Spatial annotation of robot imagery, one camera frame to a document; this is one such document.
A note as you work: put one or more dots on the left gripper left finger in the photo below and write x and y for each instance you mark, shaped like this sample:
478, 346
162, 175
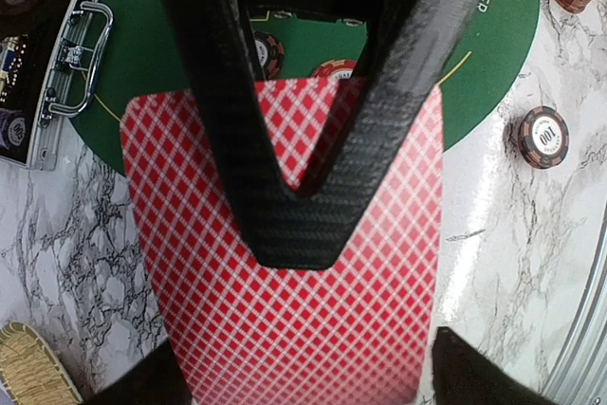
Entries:
299, 161

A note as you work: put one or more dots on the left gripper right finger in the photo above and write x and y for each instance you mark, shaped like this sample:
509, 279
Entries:
463, 376

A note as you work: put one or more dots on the red-backed card deck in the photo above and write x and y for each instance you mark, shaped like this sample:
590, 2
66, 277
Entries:
355, 333

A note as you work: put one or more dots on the red 5 chips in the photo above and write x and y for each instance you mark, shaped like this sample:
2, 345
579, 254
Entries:
335, 69

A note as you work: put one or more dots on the dark 100 chips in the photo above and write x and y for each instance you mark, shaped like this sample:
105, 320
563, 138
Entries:
271, 54

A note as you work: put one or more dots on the dark 100 chip stack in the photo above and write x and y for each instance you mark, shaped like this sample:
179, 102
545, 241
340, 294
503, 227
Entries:
543, 138

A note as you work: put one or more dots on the round green poker mat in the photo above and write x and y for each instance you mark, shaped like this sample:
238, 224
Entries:
141, 58

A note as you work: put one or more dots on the aluminium poker chip case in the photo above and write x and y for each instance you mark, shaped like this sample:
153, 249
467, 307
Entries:
58, 78

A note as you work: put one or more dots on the dice in case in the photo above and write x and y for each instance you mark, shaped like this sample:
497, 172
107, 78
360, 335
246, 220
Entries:
13, 51

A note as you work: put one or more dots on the woven bamboo tray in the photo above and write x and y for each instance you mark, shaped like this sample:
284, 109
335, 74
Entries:
30, 371

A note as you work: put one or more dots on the brown purple chip row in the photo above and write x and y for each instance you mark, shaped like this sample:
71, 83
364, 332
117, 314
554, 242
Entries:
13, 129

